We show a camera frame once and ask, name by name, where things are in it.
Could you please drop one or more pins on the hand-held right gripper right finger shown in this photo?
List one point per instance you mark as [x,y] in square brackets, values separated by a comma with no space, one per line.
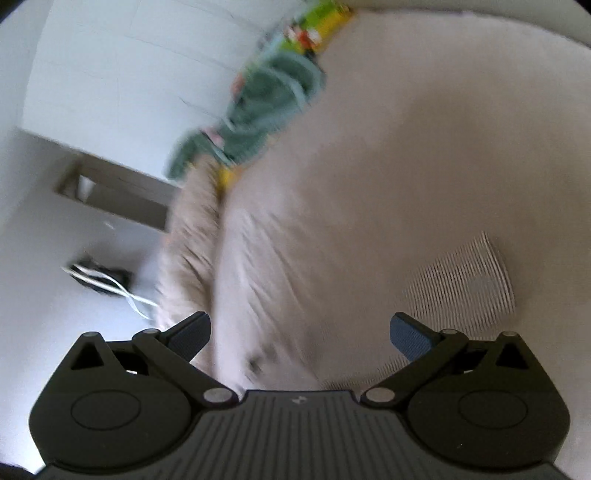
[408,336]

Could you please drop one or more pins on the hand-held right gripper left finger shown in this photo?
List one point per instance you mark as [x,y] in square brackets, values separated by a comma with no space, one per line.
[191,333]

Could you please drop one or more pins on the beige crumpled comforter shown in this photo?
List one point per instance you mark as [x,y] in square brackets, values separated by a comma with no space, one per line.
[194,240]

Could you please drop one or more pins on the beige bed sheet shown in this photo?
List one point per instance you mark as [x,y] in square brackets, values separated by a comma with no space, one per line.
[392,152]

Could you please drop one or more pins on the green garment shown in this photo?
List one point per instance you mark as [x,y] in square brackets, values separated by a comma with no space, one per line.
[258,115]

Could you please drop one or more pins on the yellow green printed cloth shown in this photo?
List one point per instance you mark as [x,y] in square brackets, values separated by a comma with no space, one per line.
[318,23]

